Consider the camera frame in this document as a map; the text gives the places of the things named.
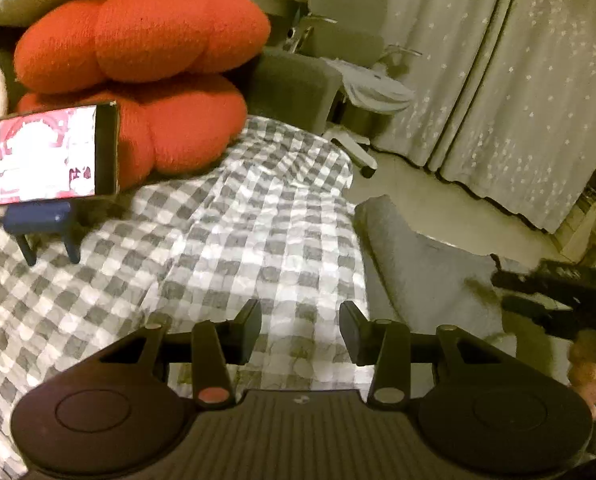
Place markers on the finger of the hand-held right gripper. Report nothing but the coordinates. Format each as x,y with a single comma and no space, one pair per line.
525,310
522,282

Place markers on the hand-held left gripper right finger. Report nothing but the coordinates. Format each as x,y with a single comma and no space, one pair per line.
350,332

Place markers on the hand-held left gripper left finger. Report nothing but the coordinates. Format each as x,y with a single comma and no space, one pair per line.
250,332

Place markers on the grey knit garment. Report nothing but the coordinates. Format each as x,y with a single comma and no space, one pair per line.
422,270

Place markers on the person's right hand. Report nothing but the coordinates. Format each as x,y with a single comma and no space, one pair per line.
587,370

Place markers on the wooden shelf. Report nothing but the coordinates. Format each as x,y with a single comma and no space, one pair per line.
592,215

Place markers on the grey white checkered blanket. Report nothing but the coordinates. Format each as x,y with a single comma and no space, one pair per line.
178,240

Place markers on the star-patterned curtain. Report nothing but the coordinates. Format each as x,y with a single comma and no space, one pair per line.
517,85

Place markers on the red puffy cushion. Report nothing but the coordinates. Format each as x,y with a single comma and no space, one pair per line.
188,125
153,35

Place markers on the blue phone stand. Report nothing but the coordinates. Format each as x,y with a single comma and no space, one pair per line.
43,220

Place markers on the dark green sofa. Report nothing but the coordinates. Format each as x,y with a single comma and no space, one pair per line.
293,85

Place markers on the grey office chair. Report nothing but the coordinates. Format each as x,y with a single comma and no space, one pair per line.
357,60

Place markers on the smartphone with lit screen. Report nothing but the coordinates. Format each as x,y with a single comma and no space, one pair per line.
38,155

